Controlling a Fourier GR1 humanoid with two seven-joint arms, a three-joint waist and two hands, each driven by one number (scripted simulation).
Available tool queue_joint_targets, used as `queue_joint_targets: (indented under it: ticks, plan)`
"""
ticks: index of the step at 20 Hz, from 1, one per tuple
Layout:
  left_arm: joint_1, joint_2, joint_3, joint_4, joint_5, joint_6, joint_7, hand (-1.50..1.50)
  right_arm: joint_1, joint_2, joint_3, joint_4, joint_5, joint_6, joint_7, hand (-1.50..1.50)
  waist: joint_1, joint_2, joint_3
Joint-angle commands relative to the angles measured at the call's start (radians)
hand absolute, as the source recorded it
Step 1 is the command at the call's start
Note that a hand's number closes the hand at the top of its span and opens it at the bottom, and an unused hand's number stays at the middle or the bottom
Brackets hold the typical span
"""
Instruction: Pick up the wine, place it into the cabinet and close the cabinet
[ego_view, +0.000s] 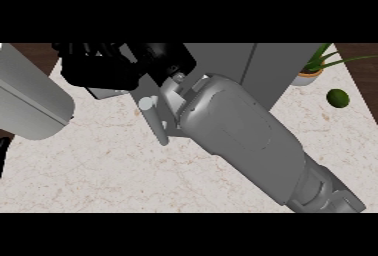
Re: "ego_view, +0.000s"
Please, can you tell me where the green avocado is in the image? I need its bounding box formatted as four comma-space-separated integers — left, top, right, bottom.
325, 88, 352, 109

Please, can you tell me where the black curved object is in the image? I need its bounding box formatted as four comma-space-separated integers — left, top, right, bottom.
0, 135, 13, 178

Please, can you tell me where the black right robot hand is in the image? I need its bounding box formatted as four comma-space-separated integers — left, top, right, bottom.
50, 42, 198, 92

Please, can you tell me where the potted green plant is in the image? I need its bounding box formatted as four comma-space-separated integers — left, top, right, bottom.
290, 42, 378, 87

